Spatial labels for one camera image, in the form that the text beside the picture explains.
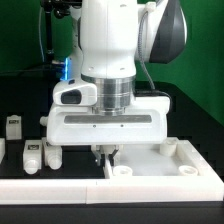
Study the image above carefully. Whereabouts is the white square tabletop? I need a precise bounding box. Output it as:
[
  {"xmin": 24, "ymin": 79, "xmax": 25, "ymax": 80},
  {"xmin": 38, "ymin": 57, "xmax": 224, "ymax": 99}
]
[{"xmin": 106, "ymin": 137, "xmax": 199, "ymax": 177}]

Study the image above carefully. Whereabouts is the grey braided cable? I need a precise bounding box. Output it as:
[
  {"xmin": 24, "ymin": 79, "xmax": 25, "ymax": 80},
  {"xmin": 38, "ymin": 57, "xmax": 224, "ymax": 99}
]
[{"xmin": 137, "ymin": 9, "xmax": 172, "ymax": 101}]

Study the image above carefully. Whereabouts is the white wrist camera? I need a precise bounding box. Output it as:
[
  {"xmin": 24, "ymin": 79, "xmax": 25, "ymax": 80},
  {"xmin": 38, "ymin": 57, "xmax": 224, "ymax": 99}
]
[{"xmin": 53, "ymin": 79, "xmax": 97, "ymax": 106}]

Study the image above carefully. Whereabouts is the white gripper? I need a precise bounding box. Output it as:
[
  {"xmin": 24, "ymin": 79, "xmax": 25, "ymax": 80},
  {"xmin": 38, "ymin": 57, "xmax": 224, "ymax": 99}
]
[{"xmin": 47, "ymin": 96, "xmax": 170, "ymax": 166}]

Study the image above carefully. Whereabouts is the white obstacle fence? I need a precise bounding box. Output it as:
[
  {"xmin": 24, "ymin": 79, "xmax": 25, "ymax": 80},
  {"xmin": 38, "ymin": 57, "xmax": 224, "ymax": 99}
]
[{"xmin": 0, "ymin": 139, "xmax": 224, "ymax": 205}]

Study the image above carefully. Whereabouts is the white block at left edge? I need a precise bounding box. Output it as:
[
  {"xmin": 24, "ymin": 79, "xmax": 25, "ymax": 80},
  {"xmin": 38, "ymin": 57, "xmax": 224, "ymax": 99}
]
[{"xmin": 0, "ymin": 138, "xmax": 5, "ymax": 164}]

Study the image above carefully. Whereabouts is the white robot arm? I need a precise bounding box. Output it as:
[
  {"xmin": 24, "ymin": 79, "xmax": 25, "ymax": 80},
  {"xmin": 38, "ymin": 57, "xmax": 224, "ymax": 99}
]
[{"xmin": 47, "ymin": 0, "xmax": 187, "ymax": 159}]

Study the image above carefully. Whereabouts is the black camera stand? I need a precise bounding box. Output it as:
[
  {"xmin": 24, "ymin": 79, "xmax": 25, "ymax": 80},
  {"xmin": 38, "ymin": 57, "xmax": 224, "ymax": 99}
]
[{"xmin": 40, "ymin": 0, "xmax": 82, "ymax": 62}]

